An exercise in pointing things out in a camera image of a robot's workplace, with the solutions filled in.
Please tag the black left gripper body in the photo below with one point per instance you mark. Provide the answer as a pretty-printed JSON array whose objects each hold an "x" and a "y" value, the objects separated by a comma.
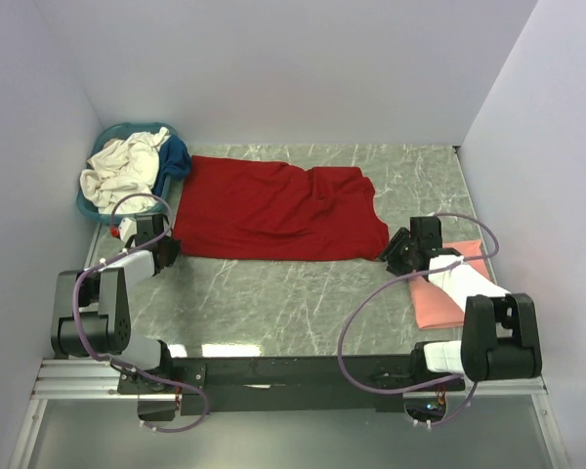
[{"x": 172, "y": 247}]

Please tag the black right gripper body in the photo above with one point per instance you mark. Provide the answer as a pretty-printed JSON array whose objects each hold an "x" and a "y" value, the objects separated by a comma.
[{"x": 398, "y": 252}]

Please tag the red t shirt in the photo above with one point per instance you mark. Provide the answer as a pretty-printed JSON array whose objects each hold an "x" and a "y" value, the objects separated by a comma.
[{"x": 272, "y": 210}]

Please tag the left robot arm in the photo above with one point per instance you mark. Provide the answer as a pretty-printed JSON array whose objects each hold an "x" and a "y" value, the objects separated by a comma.
[{"x": 99, "y": 304}]

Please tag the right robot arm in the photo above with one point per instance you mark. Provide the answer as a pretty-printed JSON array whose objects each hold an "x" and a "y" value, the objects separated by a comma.
[{"x": 500, "y": 338}]

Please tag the folded pink t shirt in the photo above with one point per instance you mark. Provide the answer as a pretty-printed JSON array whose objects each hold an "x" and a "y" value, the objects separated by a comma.
[{"x": 433, "y": 308}]

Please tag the cream white t shirt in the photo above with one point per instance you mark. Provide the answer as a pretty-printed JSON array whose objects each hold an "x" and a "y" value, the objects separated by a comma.
[{"x": 123, "y": 167}]

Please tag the blue t shirt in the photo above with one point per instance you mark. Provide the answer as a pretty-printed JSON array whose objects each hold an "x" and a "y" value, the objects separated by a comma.
[{"x": 174, "y": 163}]

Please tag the black base beam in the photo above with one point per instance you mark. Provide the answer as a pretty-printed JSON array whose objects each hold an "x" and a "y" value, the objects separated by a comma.
[{"x": 301, "y": 383}]

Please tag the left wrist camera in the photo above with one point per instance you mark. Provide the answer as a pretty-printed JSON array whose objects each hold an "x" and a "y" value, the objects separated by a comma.
[{"x": 125, "y": 229}]

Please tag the aluminium rail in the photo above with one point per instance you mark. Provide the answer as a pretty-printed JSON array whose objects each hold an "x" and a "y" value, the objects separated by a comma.
[{"x": 84, "y": 379}]

